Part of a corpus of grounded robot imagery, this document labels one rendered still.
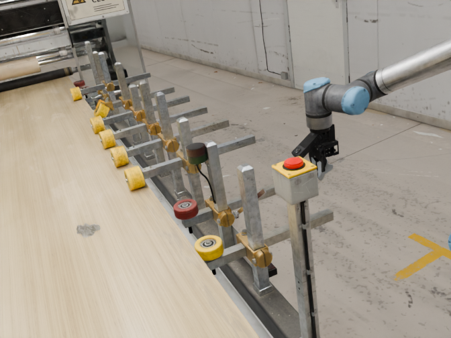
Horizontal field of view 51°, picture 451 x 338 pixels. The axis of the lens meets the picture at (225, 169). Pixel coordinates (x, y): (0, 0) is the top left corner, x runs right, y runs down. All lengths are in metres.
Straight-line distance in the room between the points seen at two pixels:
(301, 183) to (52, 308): 0.71
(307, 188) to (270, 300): 0.54
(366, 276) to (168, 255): 1.47
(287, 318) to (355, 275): 1.27
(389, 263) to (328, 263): 0.32
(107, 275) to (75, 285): 0.08
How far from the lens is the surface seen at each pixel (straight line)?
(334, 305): 2.44
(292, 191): 0.97
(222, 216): 1.54
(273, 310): 1.41
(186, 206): 1.55
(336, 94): 1.57
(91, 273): 1.37
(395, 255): 2.76
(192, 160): 1.44
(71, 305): 1.29
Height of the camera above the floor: 1.66
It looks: 26 degrees down
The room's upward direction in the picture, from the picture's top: 10 degrees counter-clockwise
